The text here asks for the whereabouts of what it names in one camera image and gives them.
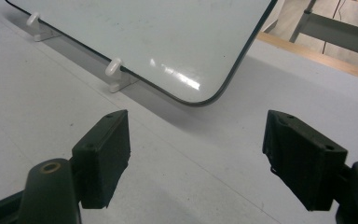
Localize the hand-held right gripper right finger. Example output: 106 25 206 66
262 109 350 213

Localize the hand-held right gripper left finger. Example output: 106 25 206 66
71 109 131 210

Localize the white plastic whiteboard stand foot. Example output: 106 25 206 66
25 11 62 43
104 57 140 94

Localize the wooden table edge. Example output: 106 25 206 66
256 31 358 84

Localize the white whiteboard with black rim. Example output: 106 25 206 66
5 0 280 108

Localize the black floor cable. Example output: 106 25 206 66
322 0 343 56

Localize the grey metal desk frame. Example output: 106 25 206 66
288 0 358 61

